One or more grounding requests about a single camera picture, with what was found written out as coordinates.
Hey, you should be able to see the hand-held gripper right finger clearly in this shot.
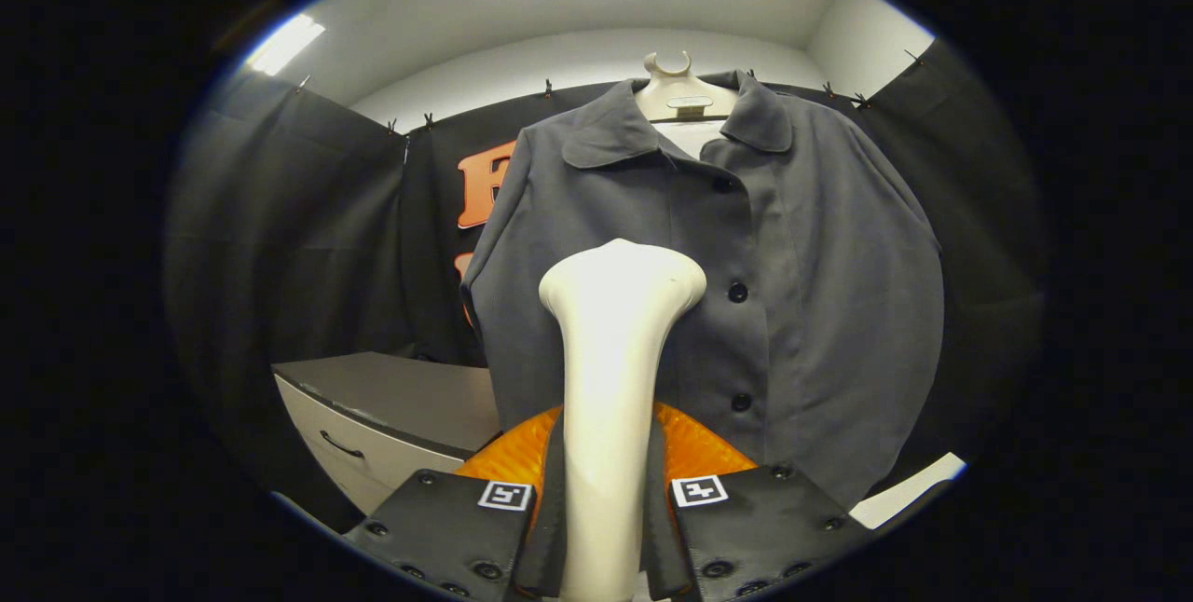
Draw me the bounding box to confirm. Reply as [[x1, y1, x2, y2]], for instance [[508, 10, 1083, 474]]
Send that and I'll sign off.
[[643, 395, 872, 602]]

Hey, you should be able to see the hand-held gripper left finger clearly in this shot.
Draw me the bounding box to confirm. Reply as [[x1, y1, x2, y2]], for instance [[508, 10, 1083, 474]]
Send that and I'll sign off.
[[343, 402, 569, 602]]

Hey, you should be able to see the white garment steamer head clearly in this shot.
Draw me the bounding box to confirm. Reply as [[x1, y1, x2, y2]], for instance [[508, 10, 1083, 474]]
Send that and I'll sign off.
[[538, 239, 709, 602]]

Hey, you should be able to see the grey button-up shirt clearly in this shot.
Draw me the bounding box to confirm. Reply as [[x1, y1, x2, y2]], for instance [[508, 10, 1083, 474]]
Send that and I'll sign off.
[[461, 71, 945, 510]]

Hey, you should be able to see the cream clothes hanger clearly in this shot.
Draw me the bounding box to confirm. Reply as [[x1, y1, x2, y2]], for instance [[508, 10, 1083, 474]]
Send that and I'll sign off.
[[634, 50, 739, 123]]

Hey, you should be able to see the white cabinet with grey top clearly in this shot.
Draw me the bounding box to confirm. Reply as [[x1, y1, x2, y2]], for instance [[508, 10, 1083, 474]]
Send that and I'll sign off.
[[270, 350, 504, 516]]

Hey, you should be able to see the white side table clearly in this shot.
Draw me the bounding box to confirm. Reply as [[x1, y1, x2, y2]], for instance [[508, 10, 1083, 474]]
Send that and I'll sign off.
[[850, 453, 967, 530]]

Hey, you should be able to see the black backdrop cloth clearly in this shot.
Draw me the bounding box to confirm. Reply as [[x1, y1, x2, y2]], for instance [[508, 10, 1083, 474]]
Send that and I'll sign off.
[[166, 38, 1045, 528]]

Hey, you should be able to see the row of black cloth clips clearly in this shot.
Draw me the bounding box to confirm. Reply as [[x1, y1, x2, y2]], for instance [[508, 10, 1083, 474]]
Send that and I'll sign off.
[[298, 48, 926, 135]]

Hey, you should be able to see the narrow ceiling light strip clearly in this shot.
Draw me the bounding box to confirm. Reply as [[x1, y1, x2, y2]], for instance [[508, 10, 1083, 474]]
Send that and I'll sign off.
[[244, 13, 327, 76]]

